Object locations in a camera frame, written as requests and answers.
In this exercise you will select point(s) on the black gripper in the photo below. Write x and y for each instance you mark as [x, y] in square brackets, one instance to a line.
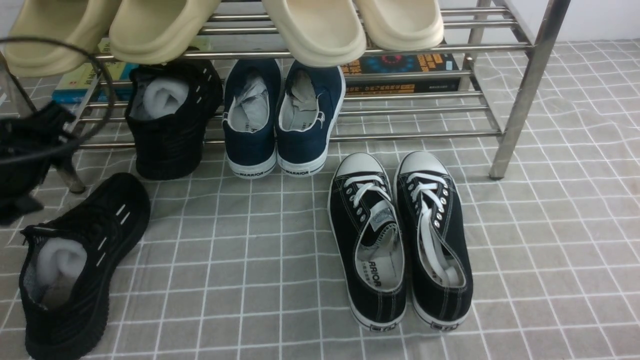
[37, 133]

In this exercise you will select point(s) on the black knit sneaker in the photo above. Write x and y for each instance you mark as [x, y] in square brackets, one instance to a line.
[66, 275]
[168, 113]

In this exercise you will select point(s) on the navy canvas shoe left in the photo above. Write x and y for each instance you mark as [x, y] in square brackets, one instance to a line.
[251, 94]

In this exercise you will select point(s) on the navy canvas shoe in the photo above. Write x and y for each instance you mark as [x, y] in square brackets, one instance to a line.
[307, 113]
[251, 94]

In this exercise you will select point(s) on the navy canvas shoe right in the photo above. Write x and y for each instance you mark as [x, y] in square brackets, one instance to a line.
[307, 113]

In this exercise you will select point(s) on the stainless steel shoe rack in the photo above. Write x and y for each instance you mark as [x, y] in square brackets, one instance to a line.
[493, 27]

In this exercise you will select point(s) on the green blue book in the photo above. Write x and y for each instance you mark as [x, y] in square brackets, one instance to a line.
[73, 86]

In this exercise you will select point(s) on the beige slipper far left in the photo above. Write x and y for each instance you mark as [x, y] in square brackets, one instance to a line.
[81, 23]

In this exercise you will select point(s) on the beige slipper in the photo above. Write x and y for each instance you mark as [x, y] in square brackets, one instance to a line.
[81, 23]
[148, 32]

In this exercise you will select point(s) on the grey checked floor cloth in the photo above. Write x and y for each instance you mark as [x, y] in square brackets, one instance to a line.
[231, 269]

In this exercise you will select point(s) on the cream slipper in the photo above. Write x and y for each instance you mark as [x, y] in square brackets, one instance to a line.
[402, 25]
[319, 33]

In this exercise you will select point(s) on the black canvas sneaker left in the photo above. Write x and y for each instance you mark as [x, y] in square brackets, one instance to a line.
[368, 235]

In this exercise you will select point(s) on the black canvas sneaker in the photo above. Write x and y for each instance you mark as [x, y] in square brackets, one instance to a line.
[368, 235]
[431, 217]

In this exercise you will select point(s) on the black book orange text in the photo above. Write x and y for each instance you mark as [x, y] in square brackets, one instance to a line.
[401, 74]

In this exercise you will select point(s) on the cream slipper far right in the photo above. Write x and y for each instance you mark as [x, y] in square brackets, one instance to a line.
[402, 25]

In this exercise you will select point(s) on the black canvas sneaker right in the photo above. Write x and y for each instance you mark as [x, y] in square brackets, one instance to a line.
[431, 217]

